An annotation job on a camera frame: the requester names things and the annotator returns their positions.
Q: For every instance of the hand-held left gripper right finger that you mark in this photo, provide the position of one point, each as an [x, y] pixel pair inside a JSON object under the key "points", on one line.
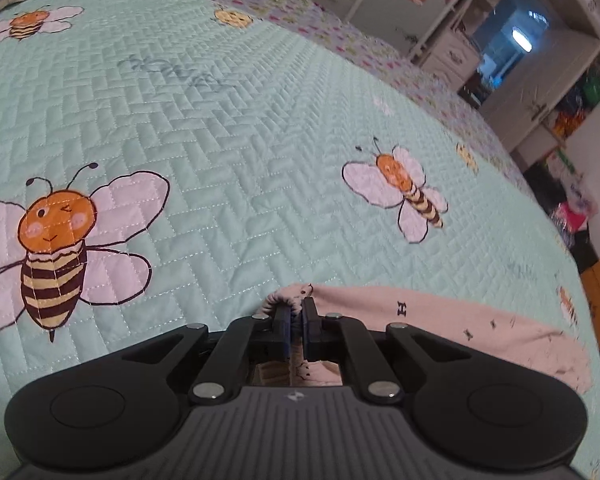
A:
{"points": [[309, 330]]}

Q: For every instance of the black chair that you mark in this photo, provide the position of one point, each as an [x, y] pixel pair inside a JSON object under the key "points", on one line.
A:
{"points": [[545, 190]]}

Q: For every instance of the mint quilted bee blanket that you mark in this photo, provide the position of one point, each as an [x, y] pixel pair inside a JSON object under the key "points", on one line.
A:
{"points": [[230, 160]]}

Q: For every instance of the white door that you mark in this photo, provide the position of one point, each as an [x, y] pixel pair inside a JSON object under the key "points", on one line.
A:
{"points": [[540, 90]]}

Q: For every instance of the beige smiley print pants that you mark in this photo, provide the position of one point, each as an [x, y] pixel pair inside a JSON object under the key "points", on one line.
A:
{"points": [[430, 320]]}

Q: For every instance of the pink plastic bag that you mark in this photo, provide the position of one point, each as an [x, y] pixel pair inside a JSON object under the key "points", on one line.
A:
{"points": [[575, 215]]}

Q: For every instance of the colourful hanging bags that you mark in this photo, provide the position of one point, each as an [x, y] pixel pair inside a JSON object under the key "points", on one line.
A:
{"points": [[580, 105]]}

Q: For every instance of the white drawer cabinet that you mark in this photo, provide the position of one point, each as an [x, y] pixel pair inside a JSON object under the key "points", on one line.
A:
{"points": [[452, 57]]}

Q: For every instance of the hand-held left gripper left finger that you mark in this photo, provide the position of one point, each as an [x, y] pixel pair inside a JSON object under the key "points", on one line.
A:
{"points": [[282, 330]]}

